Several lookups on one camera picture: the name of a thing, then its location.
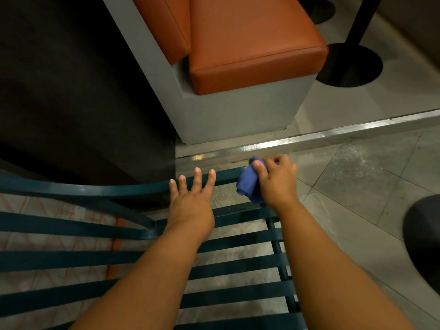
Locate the person's right forearm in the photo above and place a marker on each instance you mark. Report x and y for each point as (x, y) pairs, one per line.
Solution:
(326, 278)

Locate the blue cleaning cloth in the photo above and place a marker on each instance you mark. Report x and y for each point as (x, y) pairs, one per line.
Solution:
(248, 183)

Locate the black stanchion post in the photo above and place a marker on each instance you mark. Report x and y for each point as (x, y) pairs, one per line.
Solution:
(321, 10)
(350, 66)

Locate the green metal slatted bench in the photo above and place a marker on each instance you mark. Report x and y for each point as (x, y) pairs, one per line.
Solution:
(68, 259)

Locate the person's right thumb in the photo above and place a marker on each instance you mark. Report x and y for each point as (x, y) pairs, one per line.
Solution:
(260, 169)

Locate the person's left forearm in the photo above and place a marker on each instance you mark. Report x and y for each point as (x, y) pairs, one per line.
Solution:
(151, 285)

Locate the person's right hand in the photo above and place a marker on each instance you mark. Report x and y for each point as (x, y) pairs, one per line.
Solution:
(278, 183)

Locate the person's left little finger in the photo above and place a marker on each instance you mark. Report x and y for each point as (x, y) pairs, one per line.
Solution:
(173, 188)

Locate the orange back cushion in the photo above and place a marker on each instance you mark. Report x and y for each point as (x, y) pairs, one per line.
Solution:
(161, 20)

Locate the person's left middle finger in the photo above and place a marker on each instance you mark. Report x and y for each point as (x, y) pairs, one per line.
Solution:
(197, 179)

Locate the large orange seat cushion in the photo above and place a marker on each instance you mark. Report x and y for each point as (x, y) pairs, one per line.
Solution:
(254, 41)

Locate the grey bench base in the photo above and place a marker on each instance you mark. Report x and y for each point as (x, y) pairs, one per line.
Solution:
(237, 113)

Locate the black round stool seat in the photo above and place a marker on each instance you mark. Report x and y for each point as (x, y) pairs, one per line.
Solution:
(424, 240)

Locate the person's left hand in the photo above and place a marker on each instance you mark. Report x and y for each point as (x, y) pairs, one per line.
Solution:
(190, 211)

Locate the metal floor threshold strip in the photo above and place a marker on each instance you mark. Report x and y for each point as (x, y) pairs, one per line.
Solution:
(309, 137)

